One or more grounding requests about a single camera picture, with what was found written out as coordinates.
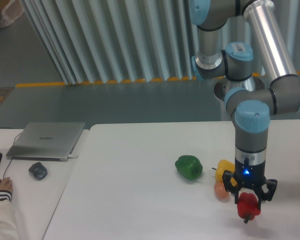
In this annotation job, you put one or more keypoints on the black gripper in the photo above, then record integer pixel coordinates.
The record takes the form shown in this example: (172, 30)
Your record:
(250, 177)

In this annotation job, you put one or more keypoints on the red bell pepper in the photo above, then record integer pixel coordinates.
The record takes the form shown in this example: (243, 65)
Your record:
(247, 207)

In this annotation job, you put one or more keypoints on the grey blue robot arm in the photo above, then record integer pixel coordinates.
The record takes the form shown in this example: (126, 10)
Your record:
(250, 110)

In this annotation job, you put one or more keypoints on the white striped sleeve forearm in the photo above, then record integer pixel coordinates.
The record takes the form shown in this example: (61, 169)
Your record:
(8, 223)

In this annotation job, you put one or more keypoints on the person's hand on mouse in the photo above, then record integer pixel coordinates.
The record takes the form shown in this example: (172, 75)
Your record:
(6, 186)

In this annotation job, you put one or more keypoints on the brown egg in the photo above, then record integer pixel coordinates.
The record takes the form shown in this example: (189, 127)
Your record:
(220, 191)

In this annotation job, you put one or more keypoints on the yellow bell pepper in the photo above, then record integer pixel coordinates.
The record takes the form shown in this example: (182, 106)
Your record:
(223, 165)

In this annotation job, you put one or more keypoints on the green bell pepper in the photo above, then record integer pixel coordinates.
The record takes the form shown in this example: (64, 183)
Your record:
(189, 167)

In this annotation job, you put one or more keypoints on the white folding partition screen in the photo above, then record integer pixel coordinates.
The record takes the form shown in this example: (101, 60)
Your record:
(116, 40)

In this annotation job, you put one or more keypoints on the silver closed laptop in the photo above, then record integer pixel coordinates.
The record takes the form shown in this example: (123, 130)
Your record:
(47, 141)

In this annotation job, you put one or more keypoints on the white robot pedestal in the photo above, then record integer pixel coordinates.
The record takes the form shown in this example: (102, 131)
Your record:
(223, 85)

